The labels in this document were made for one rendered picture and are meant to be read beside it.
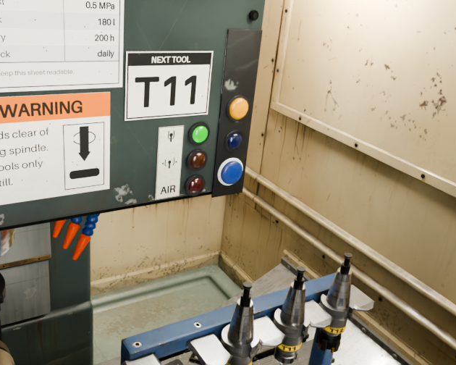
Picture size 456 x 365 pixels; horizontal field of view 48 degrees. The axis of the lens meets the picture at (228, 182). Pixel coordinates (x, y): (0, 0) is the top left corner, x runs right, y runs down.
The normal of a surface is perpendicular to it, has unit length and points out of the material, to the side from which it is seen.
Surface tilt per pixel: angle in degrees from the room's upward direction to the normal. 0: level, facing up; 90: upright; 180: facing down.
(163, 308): 0
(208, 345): 0
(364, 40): 90
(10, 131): 90
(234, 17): 90
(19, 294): 90
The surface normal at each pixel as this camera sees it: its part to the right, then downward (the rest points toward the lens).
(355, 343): -0.25, -0.77
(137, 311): 0.10, -0.91
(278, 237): -0.84, 0.14
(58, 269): 0.53, 0.40
